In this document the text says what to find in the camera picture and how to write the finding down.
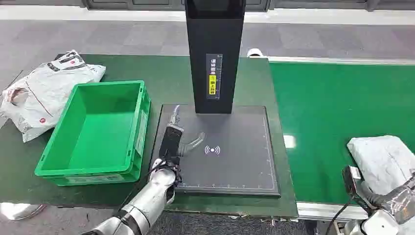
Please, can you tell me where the white roller end cap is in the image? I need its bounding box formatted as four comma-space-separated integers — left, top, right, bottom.
247, 47, 265, 58

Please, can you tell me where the grey-white parcel bag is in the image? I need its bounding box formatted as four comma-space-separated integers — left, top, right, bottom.
346, 135, 415, 196

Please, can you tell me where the aluminium conveyor frame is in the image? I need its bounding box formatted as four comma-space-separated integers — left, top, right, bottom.
267, 55, 415, 223

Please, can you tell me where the shiny grey bag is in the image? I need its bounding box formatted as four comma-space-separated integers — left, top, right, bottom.
0, 202, 47, 221

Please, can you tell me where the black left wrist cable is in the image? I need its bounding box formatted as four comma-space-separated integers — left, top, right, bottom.
117, 158, 183, 212

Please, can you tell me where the black scanner column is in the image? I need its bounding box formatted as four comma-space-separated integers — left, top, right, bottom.
184, 0, 246, 115

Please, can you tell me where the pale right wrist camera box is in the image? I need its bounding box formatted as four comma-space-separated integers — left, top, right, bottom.
344, 210, 400, 235

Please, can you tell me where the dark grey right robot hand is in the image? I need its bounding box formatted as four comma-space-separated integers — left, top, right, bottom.
343, 165, 370, 210

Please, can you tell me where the dark green table mat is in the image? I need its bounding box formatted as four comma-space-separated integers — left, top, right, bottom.
0, 53, 299, 218

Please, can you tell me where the green conveyor belt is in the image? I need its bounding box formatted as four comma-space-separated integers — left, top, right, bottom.
269, 61, 415, 206

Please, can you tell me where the black scanner base plate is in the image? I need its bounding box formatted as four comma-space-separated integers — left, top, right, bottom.
149, 103, 281, 198

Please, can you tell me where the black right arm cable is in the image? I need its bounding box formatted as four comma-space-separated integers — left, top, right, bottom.
325, 202, 351, 235

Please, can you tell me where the label with yellow patch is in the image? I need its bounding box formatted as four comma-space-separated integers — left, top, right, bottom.
206, 53, 224, 100

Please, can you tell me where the green plastic crate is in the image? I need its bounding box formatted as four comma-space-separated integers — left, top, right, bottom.
34, 80, 152, 187

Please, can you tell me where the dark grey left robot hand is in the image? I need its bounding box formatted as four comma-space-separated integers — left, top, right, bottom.
158, 104, 206, 167

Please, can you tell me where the white printed parcel bag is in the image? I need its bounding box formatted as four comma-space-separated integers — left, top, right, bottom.
0, 49, 107, 143

